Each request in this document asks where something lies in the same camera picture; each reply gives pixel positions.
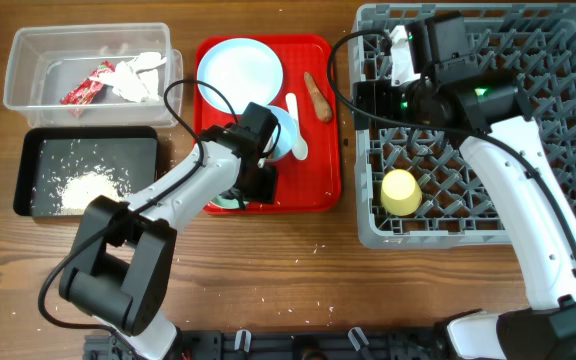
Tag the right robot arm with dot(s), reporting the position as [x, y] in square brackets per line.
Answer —
[488, 117]

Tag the clear plastic bin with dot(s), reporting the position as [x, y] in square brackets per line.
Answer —
[46, 63]

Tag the grey dishwasher rack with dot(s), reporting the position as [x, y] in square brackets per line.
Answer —
[537, 42]

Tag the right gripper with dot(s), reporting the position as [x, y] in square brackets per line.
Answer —
[379, 92]

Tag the white plastic spoon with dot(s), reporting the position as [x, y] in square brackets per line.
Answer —
[300, 149]

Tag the white napkin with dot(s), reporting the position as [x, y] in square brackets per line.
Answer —
[136, 80]

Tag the light blue plate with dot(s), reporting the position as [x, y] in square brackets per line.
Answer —
[243, 70]

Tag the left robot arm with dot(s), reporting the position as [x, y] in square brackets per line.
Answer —
[119, 266]

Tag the black plastic tray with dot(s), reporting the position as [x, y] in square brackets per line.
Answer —
[141, 153]

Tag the red snack wrapper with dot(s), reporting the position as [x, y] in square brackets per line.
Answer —
[89, 88]

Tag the green bowl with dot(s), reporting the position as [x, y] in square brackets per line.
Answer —
[222, 202]

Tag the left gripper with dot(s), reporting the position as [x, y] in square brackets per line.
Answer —
[265, 192]

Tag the light blue bowl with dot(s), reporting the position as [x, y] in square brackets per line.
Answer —
[283, 140]

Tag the brown sweet potato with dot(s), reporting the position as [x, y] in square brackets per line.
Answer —
[321, 106]

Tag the red serving tray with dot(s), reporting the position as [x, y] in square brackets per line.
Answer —
[311, 185]

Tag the yellow plastic cup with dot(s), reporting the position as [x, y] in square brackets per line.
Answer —
[400, 193]

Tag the white rice pile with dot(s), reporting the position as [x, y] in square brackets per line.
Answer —
[73, 172]

